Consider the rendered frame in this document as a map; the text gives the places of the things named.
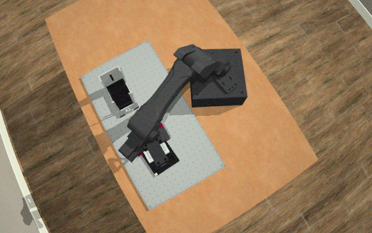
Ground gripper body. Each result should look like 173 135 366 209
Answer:
156 127 170 144

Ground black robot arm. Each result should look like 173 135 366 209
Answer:
118 44 239 167

